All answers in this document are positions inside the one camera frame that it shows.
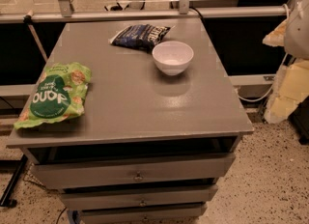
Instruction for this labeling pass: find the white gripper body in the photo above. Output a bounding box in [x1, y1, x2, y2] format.
[284, 0, 309, 59]

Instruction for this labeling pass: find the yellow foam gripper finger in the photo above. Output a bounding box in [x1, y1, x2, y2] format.
[262, 20, 287, 47]
[264, 59, 309, 124]

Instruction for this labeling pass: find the white bowl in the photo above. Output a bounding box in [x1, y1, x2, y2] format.
[152, 41, 194, 76]

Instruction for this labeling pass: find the dark blue chip bag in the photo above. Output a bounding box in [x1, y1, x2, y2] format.
[109, 24, 171, 50]

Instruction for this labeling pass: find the green rice chip bag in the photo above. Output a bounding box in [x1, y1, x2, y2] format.
[14, 62, 92, 129]

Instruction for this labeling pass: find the top grey drawer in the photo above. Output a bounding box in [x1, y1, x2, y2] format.
[31, 153, 235, 189]

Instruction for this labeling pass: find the grey drawer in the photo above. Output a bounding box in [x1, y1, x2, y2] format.
[61, 184, 218, 210]
[31, 153, 235, 189]
[80, 203, 206, 224]

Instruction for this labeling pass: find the grey drawer cabinet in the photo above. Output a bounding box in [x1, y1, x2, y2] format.
[5, 18, 255, 224]

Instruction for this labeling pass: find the bottom grey drawer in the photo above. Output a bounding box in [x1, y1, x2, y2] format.
[80, 203, 206, 224]

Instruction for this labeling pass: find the middle grey drawer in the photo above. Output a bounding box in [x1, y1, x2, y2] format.
[61, 184, 218, 210]

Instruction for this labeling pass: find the black floor stand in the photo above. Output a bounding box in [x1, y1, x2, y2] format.
[0, 155, 28, 208]

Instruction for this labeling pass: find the metal frame rail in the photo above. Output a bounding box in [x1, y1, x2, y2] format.
[0, 5, 291, 24]

